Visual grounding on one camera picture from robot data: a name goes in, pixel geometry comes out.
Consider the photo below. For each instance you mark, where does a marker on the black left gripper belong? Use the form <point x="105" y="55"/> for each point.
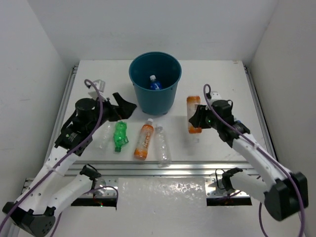
<point x="114" y="108"/>

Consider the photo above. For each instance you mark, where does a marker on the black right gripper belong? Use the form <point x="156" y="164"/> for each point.
<point x="197" y="119"/>

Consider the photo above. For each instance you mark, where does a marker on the orange bottle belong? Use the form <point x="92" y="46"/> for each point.
<point x="192" y="103"/>
<point x="147" y="130"/>

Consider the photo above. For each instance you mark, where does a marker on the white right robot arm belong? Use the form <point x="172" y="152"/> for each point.
<point x="282" y="192"/>

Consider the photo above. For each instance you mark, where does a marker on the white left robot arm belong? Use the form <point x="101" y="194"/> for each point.
<point x="35" y="211"/>

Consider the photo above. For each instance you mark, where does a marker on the teal plastic bin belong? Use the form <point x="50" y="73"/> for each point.
<point x="167" y="70"/>

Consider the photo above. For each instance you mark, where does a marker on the crushed green plastic bottle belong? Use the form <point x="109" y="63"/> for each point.
<point x="120" y="136"/>

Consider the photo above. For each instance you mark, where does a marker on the clear bottle far left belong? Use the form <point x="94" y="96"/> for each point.
<point x="105" y="137"/>

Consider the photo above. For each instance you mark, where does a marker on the orange bottle in row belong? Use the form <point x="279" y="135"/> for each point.
<point x="147" y="130"/>

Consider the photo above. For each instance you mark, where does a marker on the clear bottle white cap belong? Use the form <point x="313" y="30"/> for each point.
<point x="162" y="149"/>

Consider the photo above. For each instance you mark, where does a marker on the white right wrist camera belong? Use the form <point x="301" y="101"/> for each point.
<point x="213" y="95"/>

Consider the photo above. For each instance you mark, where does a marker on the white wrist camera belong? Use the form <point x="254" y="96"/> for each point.
<point x="100" y="85"/>
<point x="213" y="95"/>

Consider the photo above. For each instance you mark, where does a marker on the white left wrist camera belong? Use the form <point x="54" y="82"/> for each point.
<point x="100" y="85"/>

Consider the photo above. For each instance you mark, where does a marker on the aluminium table frame rails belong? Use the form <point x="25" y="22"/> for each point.
<point x="203" y="155"/>

